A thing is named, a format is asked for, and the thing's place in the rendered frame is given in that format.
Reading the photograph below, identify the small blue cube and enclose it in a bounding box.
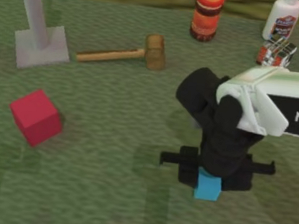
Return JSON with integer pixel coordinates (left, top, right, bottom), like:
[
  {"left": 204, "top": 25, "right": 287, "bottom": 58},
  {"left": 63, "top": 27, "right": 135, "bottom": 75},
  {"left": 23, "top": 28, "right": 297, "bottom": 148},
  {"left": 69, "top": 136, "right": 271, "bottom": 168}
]
[{"left": 192, "top": 168, "right": 224, "bottom": 203}]

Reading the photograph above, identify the red cube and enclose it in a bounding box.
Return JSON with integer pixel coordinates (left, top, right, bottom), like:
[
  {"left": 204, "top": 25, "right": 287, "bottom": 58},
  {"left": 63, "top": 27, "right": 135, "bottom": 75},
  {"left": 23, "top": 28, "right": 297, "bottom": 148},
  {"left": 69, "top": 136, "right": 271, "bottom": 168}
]
[{"left": 4, "top": 85, "right": 68, "bottom": 151}]

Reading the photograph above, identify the wooden hammer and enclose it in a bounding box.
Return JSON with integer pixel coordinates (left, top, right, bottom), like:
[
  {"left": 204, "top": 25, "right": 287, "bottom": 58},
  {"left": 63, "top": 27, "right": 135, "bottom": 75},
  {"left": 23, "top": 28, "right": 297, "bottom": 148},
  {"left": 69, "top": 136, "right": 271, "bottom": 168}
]
[{"left": 74, "top": 24, "right": 169, "bottom": 73}]

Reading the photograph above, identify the shiny puzzle cube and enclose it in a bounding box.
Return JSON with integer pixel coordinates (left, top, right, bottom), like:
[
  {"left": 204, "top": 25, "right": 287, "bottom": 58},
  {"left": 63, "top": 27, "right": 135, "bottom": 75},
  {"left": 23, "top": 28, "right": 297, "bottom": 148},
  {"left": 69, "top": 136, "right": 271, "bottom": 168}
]
[{"left": 255, "top": 35, "right": 298, "bottom": 71}]

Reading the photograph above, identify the orange jar with red lid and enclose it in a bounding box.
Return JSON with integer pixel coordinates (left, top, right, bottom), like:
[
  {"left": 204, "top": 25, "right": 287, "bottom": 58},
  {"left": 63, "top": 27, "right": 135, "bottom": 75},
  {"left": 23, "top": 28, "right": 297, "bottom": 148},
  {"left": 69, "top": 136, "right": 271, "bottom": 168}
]
[{"left": 188, "top": 0, "right": 226, "bottom": 44}]

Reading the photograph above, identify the white glue bottle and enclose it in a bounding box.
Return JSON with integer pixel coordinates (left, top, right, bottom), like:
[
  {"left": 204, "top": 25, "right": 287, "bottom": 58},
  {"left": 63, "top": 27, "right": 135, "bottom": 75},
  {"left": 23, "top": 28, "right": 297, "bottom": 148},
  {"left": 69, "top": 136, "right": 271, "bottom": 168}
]
[{"left": 261, "top": 0, "right": 299, "bottom": 45}]

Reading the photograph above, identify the white post stand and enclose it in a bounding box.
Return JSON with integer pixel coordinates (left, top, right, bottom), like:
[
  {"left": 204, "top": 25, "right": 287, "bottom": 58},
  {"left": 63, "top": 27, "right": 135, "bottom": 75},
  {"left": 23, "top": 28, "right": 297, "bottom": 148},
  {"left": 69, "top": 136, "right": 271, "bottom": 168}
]
[{"left": 3, "top": 0, "right": 78, "bottom": 75}]

